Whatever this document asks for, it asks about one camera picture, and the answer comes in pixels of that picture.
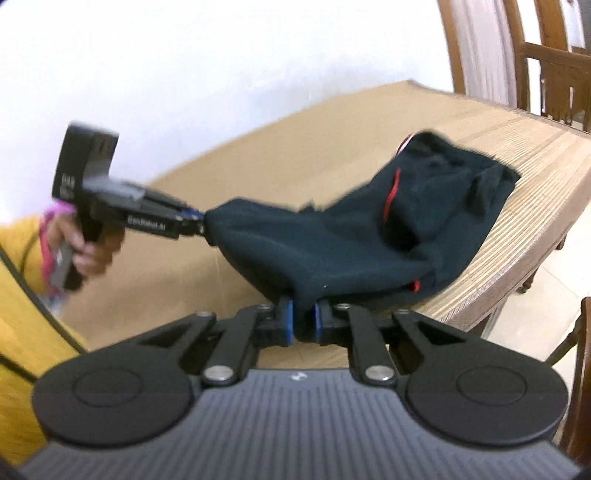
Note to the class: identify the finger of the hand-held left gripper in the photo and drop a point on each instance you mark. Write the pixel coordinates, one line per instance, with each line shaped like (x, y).
(189, 213)
(194, 229)

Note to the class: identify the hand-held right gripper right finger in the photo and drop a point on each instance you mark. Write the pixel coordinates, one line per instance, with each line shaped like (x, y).
(318, 323)

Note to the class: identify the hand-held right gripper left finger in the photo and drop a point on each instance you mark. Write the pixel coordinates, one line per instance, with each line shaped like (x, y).
(287, 323)

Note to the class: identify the black sweater with red trim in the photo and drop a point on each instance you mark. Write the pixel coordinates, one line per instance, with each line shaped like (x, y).
(346, 240)

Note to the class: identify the person's left forearm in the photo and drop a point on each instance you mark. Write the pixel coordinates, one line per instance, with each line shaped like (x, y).
(23, 240)

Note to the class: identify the person's left hand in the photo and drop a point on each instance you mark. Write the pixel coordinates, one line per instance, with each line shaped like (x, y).
(97, 261)

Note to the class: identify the wooden table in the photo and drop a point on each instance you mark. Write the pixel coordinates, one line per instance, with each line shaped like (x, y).
(489, 300)

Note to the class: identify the person's yellow garment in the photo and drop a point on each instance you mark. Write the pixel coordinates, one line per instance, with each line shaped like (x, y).
(27, 346)

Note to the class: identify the wooden chair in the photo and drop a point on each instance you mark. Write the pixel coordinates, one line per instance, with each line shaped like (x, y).
(582, 369)
(558, 78)

